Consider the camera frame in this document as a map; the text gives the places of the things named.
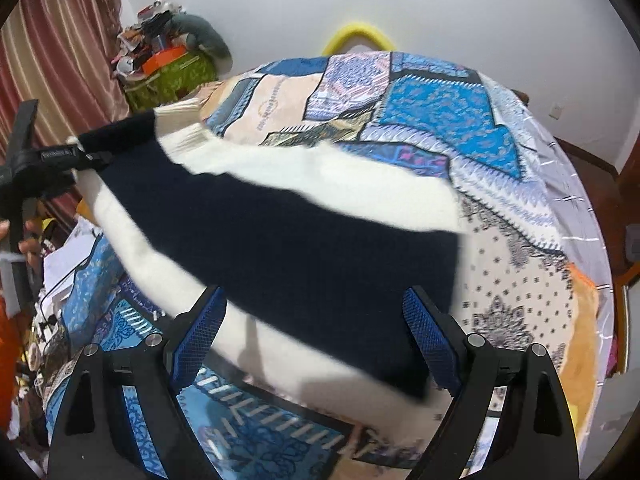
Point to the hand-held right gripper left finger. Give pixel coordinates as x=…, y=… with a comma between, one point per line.
x=200, y=332

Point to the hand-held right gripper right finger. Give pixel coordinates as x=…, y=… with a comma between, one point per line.
x=431, y=342

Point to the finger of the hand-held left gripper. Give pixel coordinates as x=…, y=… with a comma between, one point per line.
x=60, y=155
x=50, y=184

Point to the white and black knit sweater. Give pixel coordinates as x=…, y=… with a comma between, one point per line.
x=300, y=240

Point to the person's left hand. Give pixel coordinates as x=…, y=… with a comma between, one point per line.
x=32, y=250

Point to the white papers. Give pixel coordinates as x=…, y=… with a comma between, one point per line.
x=65, y=265

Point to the striped pink curtain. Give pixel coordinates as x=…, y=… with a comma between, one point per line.
x=60, y=60

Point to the green basket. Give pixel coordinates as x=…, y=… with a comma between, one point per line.
x=175, y=80

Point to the orange box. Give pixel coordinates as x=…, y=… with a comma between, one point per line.
x=165, y=59

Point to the pile of mixed clutter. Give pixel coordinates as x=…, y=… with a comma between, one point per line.
x=142, y=35

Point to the orange cloth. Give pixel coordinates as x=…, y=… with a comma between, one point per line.
x=582, y=320

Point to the pink cloth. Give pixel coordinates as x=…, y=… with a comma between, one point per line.
x=611, y=355

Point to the person's orange clothing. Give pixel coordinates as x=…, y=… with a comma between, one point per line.
x=10, y=360

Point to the patchwork printed bedsheet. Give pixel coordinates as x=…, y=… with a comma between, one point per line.
x=435, y=110

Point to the yellow foam tube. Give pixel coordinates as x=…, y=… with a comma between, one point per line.
x=357, y=30

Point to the wall socket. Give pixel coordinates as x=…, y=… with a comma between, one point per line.
x=555, y=110

